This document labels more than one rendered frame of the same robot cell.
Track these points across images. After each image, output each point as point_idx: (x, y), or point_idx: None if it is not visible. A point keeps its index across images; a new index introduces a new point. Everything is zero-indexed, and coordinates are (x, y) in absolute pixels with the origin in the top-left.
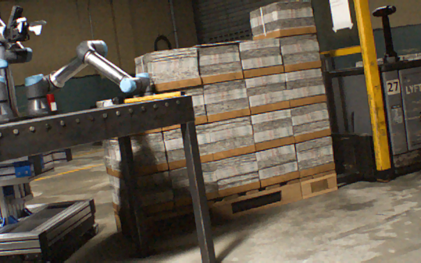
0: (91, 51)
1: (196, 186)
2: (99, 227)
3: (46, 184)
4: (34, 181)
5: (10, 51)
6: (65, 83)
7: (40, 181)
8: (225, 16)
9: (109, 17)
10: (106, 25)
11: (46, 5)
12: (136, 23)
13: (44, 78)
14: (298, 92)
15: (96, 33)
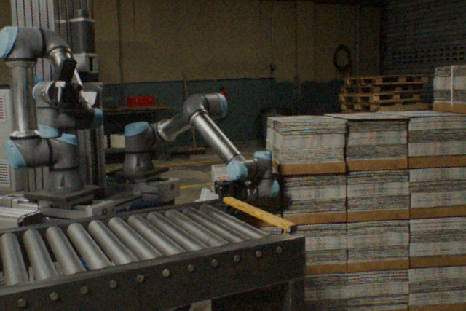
0: (199, 113)
1: None
2: (200, 305)
3: (188, 198)
4: (180, 189)
5: (65, 114)
6: (239, 84)
7: (184, 191)
8: (413, 31)
9: (291, 22)
10: (287, 29)
11: (228, 4)
12: (318, 30)
13: (150, 129)
14: None
15: (276, 36)
